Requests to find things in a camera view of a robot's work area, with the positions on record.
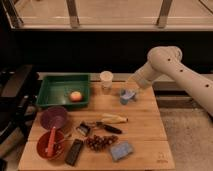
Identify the blue sponge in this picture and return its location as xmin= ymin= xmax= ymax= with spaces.
xmin=110 ymin=141 xmax=133 ymax=162

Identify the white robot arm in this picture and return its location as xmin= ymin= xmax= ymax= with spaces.
xmin=128 ymin=46 xmax=213 ymax=117

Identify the purple bowl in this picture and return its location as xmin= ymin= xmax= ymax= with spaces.
xmin=40 ymin=106 xmax=68 ymax=130

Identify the red bowl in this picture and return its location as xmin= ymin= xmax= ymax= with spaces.
xmin=36 ymin=131 xmax=65 ymax=160

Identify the white paper cup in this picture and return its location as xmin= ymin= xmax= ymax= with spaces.
xmin=100 ymin=71 xmax=113 ymax=89

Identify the banana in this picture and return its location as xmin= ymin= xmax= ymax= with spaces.
xmin=101 ymin=114 xmax=128 ymax=124

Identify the apple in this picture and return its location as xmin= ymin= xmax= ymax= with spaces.
xmin=69 ymin=91 xmax=83 ymax=102

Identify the green plastic tray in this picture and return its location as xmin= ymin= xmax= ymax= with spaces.
xmin=36 ymin=74 xmax=90 ymax=110

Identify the bunch of red grapes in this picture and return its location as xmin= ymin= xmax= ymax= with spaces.
xmin=85 ymin=135 xmax=118 ymax=151

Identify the black rectangular remote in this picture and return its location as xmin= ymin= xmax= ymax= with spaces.
xmin=65 ymin=139 xmax=83 ymax=166

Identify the black chair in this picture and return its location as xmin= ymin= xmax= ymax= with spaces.
xmin=0 ymin=65 xmax=39 ymax=144

